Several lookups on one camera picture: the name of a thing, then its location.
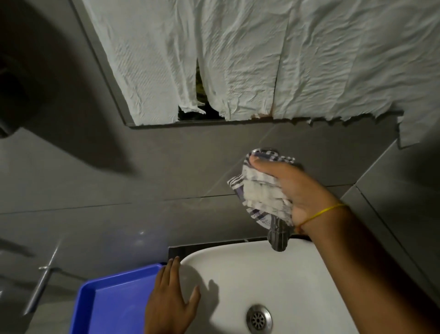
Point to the person's right hand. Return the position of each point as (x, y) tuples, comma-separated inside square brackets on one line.
[(306, 199)]

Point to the person's left hand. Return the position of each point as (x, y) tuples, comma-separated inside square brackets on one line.
[(168, 309)]

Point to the person's left middle finger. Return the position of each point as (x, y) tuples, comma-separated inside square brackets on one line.
[(167, 275)]

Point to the person's left thumb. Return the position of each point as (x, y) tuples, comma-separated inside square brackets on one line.
[(194, 298)]

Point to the person's right thumb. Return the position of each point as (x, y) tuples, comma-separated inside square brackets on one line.
[(270, 167)]

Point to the striped white blue cloth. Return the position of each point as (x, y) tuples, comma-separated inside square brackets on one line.
[(263, 196)]

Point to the person's right forearm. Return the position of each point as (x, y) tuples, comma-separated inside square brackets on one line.
[(357, 271)]

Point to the blue plastic tray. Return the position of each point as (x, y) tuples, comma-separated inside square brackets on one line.
[(117, 302)]

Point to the metal sink drain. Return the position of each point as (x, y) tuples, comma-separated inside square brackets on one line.
[(259, 320)]

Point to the yellow wrist thread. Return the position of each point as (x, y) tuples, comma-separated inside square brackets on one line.
[(321, 213)]

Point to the metal faucet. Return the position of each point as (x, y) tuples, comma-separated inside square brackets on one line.
[(279, 237)]

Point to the white ceramic sink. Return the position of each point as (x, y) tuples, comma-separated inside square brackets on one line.
[(299, 285)]

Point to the narrow crumpled white paper sheet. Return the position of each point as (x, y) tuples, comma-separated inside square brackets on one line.
[(240, 58)]

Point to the metal bar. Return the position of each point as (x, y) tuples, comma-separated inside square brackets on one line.
[(41, 278)]

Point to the wide crumpled white paper sheet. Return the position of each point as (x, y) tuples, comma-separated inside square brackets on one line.
[(354, 58)]

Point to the embossed white paper sheet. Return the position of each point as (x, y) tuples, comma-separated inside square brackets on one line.
[(151, 62)]

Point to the wall mirror with metal frame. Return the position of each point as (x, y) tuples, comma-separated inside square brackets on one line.
[(201, 110)]

